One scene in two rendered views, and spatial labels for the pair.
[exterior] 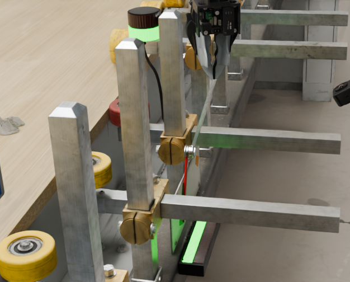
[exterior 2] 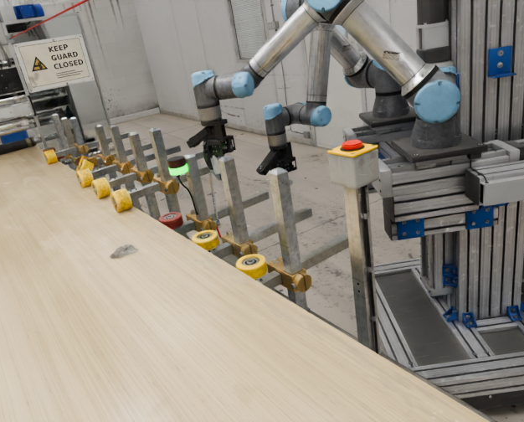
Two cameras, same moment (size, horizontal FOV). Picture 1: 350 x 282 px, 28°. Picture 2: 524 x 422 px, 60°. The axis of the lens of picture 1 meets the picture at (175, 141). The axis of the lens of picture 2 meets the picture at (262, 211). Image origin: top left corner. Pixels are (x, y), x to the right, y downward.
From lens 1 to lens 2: 94 cm
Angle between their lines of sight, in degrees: 42
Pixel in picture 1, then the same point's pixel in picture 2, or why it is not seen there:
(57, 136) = (280, 182)
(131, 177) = (239, 226)
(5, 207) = (207, 263)
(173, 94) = (201, 197)
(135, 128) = (238, 199)
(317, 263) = not seen: hidden behind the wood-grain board
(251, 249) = not seen: hidden behind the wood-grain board
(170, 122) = (202, 213)
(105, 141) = not seen: hidden behind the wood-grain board
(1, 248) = (244, 266)
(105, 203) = (220, 253)
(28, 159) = (172, 250)
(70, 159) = (286, 192)
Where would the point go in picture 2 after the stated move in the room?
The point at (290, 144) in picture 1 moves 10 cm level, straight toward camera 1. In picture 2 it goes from (249, 202) to (266, 207)
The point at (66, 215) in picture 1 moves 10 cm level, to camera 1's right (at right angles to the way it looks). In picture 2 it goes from (286, 222) to (308, 207)
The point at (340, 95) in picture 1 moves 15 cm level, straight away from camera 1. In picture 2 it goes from (264, 170) to (244, 164)
